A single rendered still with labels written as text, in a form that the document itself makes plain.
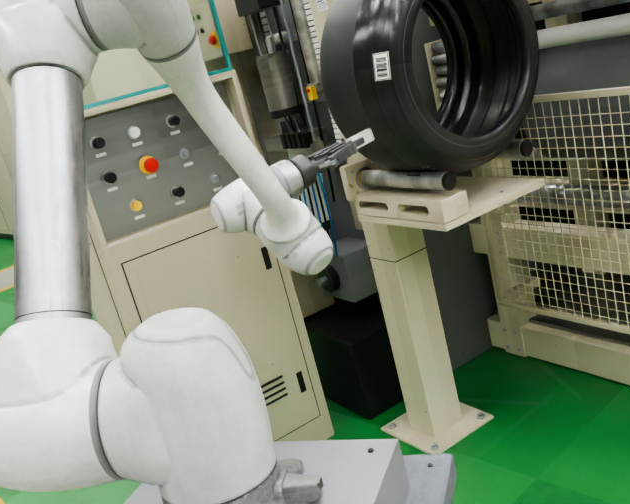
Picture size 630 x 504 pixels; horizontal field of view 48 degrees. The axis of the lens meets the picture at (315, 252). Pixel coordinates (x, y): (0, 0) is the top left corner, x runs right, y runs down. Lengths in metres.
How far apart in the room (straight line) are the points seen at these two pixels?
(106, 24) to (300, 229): 0.53
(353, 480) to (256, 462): 0.15
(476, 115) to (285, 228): 0.88
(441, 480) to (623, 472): 1.13
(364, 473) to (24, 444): 0.43
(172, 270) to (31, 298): 1.15
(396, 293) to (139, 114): 0.92
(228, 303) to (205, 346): 1.37
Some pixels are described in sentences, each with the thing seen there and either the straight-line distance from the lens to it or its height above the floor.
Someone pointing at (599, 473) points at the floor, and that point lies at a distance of 2.19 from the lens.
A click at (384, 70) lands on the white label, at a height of 1.19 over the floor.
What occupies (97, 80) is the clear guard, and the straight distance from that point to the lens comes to 2.08.
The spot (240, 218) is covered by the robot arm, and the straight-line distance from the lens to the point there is 1.50.
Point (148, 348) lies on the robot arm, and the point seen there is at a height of 1.01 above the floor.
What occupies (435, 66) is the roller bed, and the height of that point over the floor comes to 1.12.
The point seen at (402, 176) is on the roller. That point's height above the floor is 0.91.
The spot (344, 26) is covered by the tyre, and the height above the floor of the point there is 1.31.
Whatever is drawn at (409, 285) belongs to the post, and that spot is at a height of 0.53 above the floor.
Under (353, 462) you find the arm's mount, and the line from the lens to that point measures 1.03.
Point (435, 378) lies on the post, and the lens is 2.33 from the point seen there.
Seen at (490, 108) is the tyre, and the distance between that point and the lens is 2.08.
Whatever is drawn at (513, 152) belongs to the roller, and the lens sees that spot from 1.95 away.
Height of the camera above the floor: 1.29
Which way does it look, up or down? 16 degrees down
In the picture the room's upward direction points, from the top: 15 degrees counter-clockwise
